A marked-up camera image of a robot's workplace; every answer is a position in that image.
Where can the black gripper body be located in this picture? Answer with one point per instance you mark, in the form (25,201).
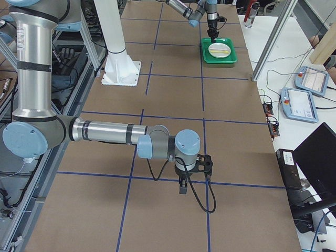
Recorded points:
(211,24)
(181,174)

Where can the white round plate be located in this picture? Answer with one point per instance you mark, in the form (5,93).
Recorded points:
(219,46)

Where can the yellow plastic spoon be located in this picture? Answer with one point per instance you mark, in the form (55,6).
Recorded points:
(219,52)

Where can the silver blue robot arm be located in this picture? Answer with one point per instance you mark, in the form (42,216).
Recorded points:
(35,128)
(194,16)

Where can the green plastic tray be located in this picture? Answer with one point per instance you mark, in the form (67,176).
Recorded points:
(205,42)

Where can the near blue teach pendant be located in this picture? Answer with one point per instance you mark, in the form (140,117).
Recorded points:
(298,105)

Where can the blue teach pendant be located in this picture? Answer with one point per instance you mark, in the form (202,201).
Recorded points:
(298,105)
(312,80)

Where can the black computer box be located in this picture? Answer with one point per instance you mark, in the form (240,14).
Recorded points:
(288,169)

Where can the far blue teach pendant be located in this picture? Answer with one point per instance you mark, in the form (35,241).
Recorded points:
(312,80)

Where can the seated person dark shirt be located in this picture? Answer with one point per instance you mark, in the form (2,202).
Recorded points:
(324,50)

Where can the black monitor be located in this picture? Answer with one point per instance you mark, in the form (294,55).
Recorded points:
(316,158)

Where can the aluminium frame post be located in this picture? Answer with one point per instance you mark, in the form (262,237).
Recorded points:
(274,35)

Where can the white camera pillar mount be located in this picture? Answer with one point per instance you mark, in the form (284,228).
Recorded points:
(120,69)

